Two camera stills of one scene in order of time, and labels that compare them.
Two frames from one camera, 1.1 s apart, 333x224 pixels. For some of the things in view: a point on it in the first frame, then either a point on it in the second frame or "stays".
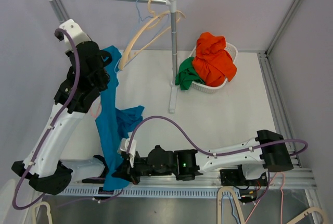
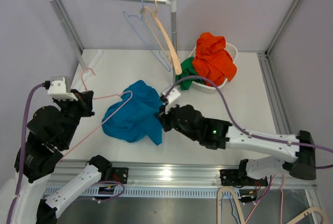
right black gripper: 126,172 to 164,117
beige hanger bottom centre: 231,191 stays
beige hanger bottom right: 310,210 stays
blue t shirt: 114,124 to 137,115
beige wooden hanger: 162,22 to 163,35
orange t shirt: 212,63 stays
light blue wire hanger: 135,28 to 150,33
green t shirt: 187,75 stays
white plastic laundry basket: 200,86 stays
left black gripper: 103,56 to 85,100
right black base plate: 236,178 stays
